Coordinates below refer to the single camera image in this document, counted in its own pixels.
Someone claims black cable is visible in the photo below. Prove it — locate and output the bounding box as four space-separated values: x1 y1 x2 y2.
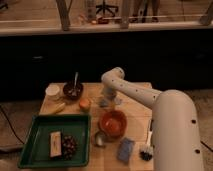
199 139 213 154
0 105 25 146

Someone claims metal spoon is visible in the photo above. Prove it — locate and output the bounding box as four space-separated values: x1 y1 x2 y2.
72 72 79 96

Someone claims wooden block in tray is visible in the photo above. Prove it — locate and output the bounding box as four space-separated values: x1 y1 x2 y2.
50 131 62 158

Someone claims blue sponge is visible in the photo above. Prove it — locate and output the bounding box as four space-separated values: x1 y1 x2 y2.
117 138 135 164

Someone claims dark grape bunch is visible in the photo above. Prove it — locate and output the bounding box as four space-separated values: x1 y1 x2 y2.
62 135 77 159

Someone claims orange bowl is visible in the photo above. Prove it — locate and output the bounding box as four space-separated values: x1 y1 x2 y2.
98 110 127 139

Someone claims black cable left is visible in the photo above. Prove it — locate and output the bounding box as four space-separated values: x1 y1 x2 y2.
0 105 25 146

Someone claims green plastic tray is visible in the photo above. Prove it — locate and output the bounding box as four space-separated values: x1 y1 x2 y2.
18 114 91 169

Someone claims light blue towel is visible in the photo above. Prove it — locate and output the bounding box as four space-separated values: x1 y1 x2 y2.
98 98 122 107

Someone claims white cup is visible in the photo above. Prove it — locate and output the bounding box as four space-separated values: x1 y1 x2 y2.
45 84 60 100

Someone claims small metal cup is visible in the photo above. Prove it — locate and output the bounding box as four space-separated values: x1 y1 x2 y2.
95 132 106 147

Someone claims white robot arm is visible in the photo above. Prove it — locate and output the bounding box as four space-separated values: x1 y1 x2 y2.
101 67 204 171

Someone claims orange green fruit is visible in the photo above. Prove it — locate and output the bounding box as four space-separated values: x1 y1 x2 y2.
79 98 91 112

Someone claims black cable right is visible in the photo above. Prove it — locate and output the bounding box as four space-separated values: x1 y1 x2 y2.
199 139 213 154

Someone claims yellow banana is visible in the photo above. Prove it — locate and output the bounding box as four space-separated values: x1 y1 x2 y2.
49 103 66 114

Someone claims dark brown bowl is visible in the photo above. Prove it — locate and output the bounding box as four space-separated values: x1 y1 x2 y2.
63 82 83 100

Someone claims green white dish brush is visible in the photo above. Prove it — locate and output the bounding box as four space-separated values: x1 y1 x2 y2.
140 122 153 161

